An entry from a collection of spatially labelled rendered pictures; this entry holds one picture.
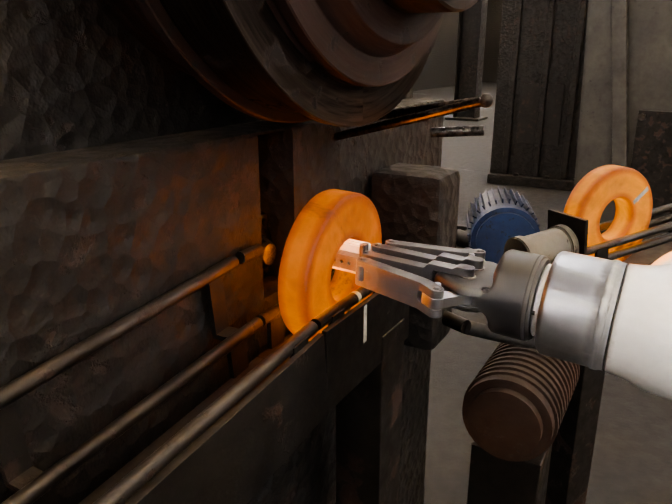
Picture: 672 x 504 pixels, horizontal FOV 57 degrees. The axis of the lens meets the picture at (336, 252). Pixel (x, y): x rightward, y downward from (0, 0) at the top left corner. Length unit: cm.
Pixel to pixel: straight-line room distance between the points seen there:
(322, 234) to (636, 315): 26
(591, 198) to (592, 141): 237
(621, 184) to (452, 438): 90
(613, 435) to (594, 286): 132
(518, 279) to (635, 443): 131
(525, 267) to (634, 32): 277
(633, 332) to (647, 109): 276
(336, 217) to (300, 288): 7
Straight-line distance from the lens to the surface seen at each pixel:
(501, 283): 52
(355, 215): 61
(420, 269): 56
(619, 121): 324
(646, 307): 50
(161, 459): 44
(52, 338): 47
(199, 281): 54
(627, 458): 174
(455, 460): 161
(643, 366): 51
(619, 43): 325
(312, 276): 56
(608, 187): 98
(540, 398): 87
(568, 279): 51
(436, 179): 77
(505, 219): 265
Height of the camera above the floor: 94
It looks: 18 degrees down
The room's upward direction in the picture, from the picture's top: straight up
